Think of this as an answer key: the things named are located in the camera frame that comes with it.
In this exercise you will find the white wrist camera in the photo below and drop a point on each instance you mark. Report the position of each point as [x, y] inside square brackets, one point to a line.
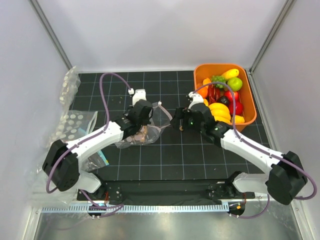
[194, 98]
[139, 94]

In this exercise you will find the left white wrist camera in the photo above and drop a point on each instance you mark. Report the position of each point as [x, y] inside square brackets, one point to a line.
[139, 94]

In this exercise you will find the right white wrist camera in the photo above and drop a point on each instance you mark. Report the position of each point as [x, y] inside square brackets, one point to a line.
[194, 98]

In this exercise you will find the yellow banana bunch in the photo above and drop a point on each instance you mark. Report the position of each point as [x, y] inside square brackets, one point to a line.
[220, 112]

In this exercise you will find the pink dotted zip bag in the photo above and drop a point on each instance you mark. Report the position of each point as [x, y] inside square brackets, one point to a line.
[150, 133]

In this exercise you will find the yellow lemon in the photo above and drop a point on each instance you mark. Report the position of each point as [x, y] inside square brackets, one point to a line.
[238, 119]

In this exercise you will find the black grid mat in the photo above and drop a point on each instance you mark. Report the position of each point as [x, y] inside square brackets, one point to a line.
[176, 155]

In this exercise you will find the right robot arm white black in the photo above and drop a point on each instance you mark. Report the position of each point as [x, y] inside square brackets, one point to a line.
[282, 174]

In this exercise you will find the green apple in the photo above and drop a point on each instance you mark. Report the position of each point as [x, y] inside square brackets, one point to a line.
[235, 84]

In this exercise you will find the dark purple fruit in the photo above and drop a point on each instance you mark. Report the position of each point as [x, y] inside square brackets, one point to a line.
[224, 100]

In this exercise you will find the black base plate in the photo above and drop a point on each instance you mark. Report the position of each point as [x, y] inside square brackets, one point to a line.
[143, 192]

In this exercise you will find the yellow mango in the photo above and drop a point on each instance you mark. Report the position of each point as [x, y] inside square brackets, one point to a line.
[232, 73]

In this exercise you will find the white dotted bag upright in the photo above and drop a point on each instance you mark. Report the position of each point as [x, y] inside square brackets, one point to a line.
[69, 89]

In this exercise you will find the brown longan cluster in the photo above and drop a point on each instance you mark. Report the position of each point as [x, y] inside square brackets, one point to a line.
[140, 138]

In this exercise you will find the white slotted cable duct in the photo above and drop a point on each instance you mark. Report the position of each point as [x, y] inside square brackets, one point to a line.
[85, 207]

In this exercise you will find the red chili peppers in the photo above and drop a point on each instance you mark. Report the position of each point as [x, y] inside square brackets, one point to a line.
[213, 94]

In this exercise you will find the white dotted bag with items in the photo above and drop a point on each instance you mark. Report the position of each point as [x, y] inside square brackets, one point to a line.
[73, 125]

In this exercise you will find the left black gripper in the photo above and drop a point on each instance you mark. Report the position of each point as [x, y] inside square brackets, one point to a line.
[147, 121]

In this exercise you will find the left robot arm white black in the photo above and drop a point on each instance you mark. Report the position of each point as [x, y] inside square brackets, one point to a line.
[63, 161]

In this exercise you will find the red apple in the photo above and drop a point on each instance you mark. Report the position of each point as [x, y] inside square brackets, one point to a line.
[238, 107]

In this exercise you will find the orange fruit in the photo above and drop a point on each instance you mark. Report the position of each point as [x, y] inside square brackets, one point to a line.
[203, 92]

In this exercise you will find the orange plastic basket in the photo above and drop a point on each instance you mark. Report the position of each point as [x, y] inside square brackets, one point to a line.
[206, 70]

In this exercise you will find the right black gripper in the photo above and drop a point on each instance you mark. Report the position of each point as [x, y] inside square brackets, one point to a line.
[180, 113]

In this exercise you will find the green grapes bunch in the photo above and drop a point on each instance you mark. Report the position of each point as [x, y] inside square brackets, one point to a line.
[220, 81]

